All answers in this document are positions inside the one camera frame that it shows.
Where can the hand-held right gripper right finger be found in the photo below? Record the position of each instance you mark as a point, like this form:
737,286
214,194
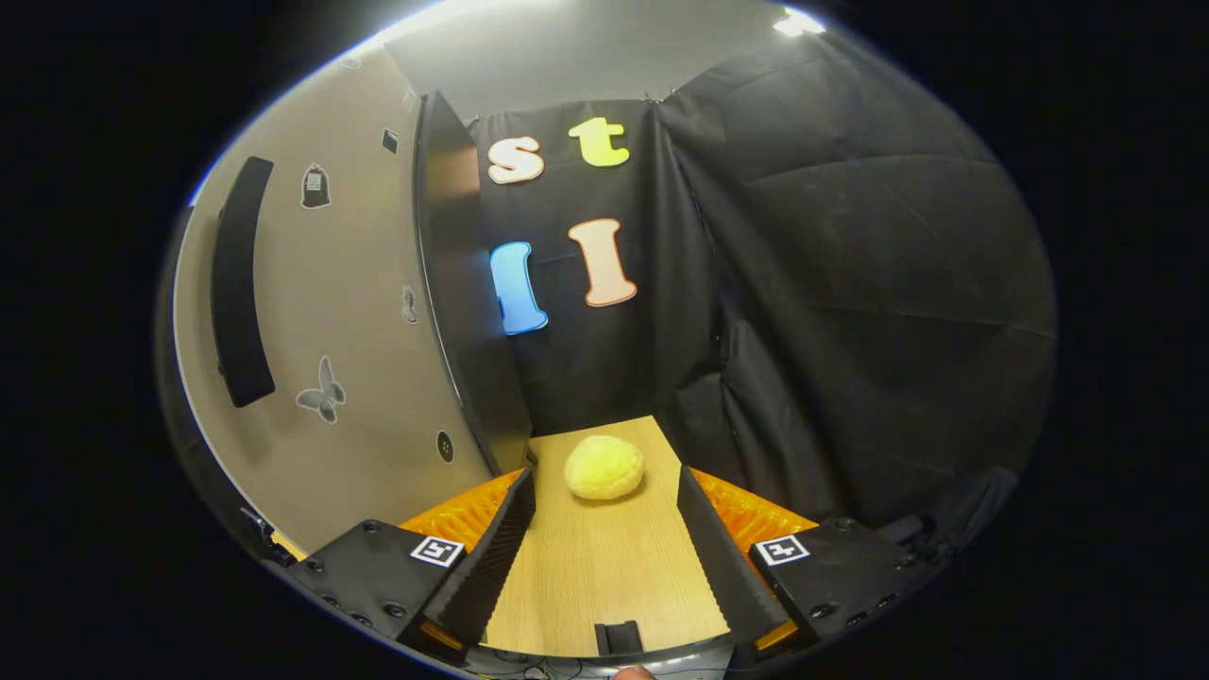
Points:
723,557

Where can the yellow round soft toy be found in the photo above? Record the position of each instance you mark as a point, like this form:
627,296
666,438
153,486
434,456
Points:
604,467

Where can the small ceiling light panel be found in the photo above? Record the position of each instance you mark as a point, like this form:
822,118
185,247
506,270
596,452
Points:
798,23

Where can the grey cabinet door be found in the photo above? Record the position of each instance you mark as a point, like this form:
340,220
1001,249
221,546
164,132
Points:
359,283

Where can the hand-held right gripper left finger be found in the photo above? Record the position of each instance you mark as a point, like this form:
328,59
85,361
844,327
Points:
491,557

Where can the black backdrop cloth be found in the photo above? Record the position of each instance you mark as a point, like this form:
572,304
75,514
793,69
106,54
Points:
850,283

